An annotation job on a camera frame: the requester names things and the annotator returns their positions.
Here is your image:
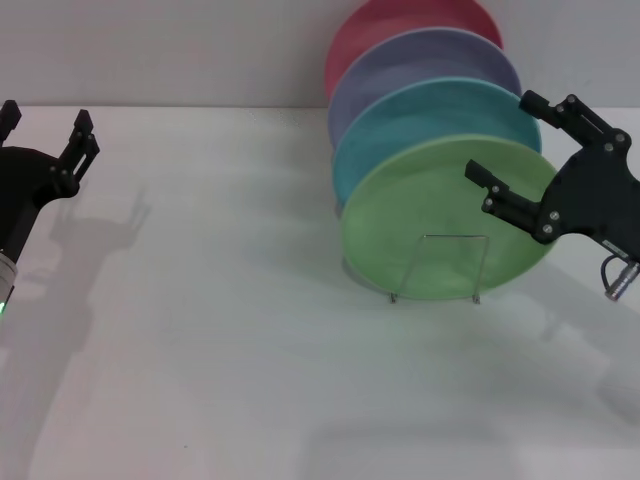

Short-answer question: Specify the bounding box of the green round plate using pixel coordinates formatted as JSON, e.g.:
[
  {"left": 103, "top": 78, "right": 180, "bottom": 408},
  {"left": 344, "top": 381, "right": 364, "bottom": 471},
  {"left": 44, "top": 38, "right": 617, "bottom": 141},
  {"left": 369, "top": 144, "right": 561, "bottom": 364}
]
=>
[{"left": 341, "top": 135, "right": 559, "bottom": 301}]

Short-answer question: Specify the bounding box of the right arm connector cable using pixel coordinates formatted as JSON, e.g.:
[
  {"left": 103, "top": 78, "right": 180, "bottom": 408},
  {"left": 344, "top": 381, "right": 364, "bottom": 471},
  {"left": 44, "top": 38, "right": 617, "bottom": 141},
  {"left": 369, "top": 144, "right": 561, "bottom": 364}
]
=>
[{"left": 599, "top": 252, "right": 640, "bottom": 302}]

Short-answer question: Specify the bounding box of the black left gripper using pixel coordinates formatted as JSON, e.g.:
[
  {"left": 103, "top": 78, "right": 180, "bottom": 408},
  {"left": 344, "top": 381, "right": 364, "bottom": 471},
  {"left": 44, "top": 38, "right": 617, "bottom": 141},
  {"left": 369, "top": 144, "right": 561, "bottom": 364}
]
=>
[{"left": 0, "top": 99, "right": 100, "bottom": 264}]

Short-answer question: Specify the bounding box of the pink round plate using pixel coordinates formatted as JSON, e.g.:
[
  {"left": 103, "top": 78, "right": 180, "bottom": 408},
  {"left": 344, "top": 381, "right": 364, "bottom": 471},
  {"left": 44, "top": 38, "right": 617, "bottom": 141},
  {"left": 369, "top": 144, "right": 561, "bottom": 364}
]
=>
[{"left": 323, "top": 0, "right": 504, "bottom": 101}]

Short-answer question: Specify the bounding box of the metal wire plate rack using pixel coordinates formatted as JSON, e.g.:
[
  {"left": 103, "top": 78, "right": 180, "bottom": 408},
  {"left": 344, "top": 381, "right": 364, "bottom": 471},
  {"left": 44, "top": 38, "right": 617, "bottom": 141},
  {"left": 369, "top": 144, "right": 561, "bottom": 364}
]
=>
[{"left": 388, "top": 233, "right": 490, "bottom": 305}]

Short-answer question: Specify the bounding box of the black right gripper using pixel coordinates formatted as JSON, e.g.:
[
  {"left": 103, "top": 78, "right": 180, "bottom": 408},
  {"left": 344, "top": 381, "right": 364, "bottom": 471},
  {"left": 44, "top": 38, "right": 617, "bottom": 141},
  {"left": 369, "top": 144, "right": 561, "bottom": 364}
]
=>
[{"left": 463, "top": 91, "right": 640, "bottom": 264}]

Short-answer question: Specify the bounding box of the purple round plate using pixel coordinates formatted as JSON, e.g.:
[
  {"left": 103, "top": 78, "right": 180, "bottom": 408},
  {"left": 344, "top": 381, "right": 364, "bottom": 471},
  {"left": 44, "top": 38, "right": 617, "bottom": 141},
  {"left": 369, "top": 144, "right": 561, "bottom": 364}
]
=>
[{"left": 327, "top": 28, "right": 523, "bottom": 146}]

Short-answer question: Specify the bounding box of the teal round plate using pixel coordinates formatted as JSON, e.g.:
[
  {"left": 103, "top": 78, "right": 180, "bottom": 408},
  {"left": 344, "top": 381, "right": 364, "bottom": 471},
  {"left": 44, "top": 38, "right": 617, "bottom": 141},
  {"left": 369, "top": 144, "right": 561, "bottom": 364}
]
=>
[{"left": 331, "top": 77, "right": 544, "bottom": 216}]

